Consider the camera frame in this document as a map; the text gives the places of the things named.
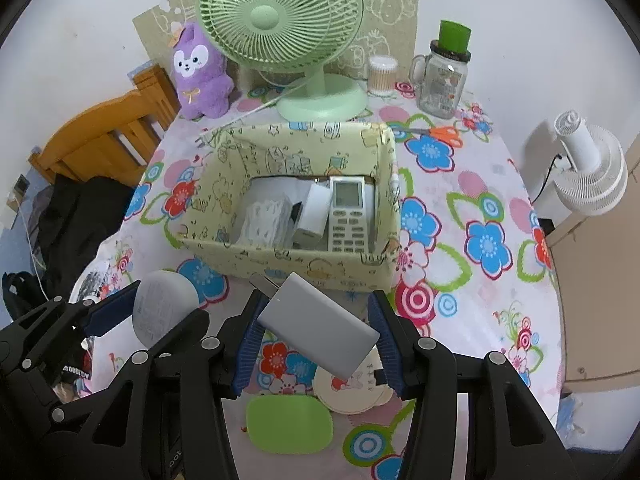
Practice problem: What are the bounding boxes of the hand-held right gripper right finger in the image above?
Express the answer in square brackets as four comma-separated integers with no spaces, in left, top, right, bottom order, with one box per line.
[367,290,576,480]

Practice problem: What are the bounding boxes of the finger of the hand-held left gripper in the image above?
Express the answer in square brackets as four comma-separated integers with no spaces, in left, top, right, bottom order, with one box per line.
[154,307,211,359]
[0,281,142,431]

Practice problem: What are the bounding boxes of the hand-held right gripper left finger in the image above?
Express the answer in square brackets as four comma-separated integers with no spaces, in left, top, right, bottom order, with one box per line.
[42,290,271,480]

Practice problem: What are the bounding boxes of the white rounded device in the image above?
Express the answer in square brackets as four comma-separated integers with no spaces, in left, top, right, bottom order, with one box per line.
[132,270,201,348]

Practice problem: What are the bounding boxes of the silver power bank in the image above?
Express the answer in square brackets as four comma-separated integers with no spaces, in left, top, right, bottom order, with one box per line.
[250,272,382,378]

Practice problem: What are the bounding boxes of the yellow printed fabric storage box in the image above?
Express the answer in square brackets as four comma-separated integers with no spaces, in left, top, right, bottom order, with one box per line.
[167,121,403,293]

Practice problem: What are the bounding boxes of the clear plastic box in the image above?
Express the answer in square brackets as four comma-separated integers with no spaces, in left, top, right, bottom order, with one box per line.
[235,180,311,248]

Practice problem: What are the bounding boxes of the white remote control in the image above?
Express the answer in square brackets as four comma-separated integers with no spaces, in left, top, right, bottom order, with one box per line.
[327,176,373,253]

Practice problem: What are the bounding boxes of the round rabbit print coaster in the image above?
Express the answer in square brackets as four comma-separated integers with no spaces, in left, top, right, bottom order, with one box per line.
[312,347,396,416]

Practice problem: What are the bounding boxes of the green oval case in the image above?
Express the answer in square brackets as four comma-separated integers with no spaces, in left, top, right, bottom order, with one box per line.
[245,394,333,456]

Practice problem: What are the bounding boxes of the black bag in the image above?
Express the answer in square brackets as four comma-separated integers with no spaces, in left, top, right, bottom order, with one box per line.
[30,175,138,281]

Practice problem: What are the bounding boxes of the floral tablecloth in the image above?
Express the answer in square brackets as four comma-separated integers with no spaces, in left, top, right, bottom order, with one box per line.
[67,80,563,480]

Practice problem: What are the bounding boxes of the small white box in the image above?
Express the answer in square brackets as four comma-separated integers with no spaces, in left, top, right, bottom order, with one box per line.
[292,182,332,250]

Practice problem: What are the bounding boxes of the wooden chair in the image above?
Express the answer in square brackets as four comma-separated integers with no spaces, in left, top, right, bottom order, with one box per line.
[27,62,183,196]

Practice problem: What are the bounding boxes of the blue face mask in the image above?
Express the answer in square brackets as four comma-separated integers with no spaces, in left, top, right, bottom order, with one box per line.
[556,397,583,436]

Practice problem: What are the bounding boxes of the cardboard box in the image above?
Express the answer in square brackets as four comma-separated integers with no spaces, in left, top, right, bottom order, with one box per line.
[545,132,640,396]

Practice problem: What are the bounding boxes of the purple plush toy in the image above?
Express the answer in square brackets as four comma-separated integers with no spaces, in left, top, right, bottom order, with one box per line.
[171,22,235,121]

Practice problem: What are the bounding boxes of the glass jar mug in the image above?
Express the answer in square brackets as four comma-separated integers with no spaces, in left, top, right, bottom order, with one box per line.
[409,40,473,120]

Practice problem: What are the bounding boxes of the cotton swab container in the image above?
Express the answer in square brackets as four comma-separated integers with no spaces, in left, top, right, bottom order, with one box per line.
[367,55,399,96]

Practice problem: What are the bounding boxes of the white clip fan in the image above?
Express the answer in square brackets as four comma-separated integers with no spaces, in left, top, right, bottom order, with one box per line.
[552,110,628,217]

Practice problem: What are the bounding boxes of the green plastic cylinder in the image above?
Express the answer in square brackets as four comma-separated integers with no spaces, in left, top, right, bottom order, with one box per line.
[437,20,473,55]

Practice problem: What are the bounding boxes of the green desk fan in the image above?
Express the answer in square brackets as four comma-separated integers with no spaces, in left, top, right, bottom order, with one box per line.
[199,0,368,122]

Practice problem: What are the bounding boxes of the white fan cable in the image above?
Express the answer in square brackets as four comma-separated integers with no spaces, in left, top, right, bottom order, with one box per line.
[197,87,301,148]

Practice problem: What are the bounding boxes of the orange handled scissors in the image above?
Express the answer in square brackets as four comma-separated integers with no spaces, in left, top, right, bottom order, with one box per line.
[400,126,463,148]

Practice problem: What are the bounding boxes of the black fan cable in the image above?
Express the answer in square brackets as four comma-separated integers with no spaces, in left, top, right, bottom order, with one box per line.
[530,152,566,206]

